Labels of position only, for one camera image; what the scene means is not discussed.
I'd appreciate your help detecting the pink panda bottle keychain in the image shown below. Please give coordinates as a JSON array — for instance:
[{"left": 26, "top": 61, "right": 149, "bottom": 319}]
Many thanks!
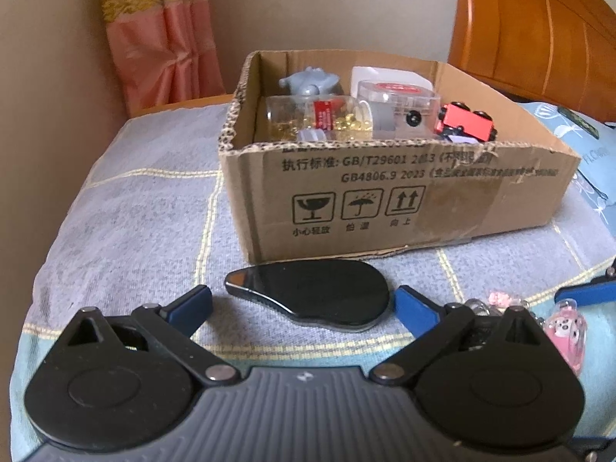
[{"left": 544, "top": 298, "right": 589, "bottom": 376}]

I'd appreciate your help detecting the clear plastic container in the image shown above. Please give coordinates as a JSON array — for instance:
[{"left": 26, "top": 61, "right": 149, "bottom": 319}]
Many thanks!
[{"left": 356, "top": 79, "right": 442, "bottom": 139}]

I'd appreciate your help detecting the light blue floral pillow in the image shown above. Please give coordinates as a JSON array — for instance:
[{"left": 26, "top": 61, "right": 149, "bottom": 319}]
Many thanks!
[{"left": 522, "top": 101, "right": 616, "bottom": 232}]

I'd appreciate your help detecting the red toy train car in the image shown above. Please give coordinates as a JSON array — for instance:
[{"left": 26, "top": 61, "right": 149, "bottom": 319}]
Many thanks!
[{"left": 435, "top": 101, "right": 497, "bottom": 144}]

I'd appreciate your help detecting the checked blue grey blanket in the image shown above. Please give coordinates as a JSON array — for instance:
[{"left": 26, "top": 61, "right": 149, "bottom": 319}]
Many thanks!
[{"left": 10, "top": 101, "right": 616, "bottom": 462}]

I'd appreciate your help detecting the grey toy figure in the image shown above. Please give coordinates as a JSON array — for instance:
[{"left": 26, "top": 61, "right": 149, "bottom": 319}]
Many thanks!
[{"left": 279, "top": 67, "right": 343, "bottom": 99}]

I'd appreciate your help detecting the light blue backed oval mirror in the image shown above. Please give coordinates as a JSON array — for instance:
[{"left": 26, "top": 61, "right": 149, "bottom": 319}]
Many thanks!
[{"left": 224, "top": 259, "right": 390, "bottom": 334}]

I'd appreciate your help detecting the small clear vial keychain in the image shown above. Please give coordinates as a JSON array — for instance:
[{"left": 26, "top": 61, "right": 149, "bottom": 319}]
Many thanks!
[{"left": 462, "top": 290, "right": 535, "bottom": 321}]

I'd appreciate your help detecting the white plastic bottle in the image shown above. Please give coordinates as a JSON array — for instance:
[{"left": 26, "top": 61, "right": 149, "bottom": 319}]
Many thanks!
[{"left": 350, "top": 66, "right": 431, "bottom": 94}]

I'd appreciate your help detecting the brown cardboard box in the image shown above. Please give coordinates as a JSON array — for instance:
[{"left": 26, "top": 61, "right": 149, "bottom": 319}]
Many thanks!
[{"left": 218, "top": 49, "right": 583, "bottom": 261}]

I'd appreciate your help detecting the dark green patterned pouch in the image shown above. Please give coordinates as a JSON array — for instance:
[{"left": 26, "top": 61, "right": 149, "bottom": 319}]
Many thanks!
[{"left": 558, "top": 108, "right": 600, "bottom": 136}]

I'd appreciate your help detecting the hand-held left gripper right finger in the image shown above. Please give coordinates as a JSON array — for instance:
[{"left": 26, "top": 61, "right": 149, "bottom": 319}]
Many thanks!
[{"left": 370, "top": 285, "right": 547, "bottom": 387}]

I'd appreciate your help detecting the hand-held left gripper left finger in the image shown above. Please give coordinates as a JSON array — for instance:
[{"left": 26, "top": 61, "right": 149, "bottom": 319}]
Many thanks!
[{"left": 66, "top": 285, "right": 241, "bottom": 387}]

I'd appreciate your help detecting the clear jar of gold capsules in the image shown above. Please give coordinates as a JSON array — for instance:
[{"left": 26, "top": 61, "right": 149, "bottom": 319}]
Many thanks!
[{"left": 264, "top": 95, "right": 373, "bottom": 141}]

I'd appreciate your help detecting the wooden headboard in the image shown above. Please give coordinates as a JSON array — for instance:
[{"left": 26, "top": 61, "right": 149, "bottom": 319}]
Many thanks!
[{"left": 447, "top": 0, "right": 616, "bottom": 126}]

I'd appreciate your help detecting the wooden bed frame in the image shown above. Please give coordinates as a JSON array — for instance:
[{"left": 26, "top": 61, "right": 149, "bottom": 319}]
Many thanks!
[{"left": 127, "top": 94, "right": 236, "bottom": 119}]

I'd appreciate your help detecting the pink curtain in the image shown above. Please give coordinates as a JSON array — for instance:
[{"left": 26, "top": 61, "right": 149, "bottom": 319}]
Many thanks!
[{"left": 96, "top": 0, "right": 227, "bottom": 116}]

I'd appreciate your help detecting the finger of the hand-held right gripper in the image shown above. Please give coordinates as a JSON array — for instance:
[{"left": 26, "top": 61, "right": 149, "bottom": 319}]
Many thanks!
[{"left": 553, "top": 262, "right": 616, "bottom": 307}]

